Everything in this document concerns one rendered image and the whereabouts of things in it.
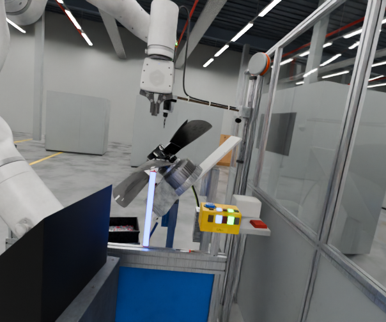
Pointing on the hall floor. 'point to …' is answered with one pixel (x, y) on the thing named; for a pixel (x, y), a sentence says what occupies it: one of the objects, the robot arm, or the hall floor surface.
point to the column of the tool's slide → (241, 172)
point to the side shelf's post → (232, 277)
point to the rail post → (215, 298)
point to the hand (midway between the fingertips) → (154, 109)
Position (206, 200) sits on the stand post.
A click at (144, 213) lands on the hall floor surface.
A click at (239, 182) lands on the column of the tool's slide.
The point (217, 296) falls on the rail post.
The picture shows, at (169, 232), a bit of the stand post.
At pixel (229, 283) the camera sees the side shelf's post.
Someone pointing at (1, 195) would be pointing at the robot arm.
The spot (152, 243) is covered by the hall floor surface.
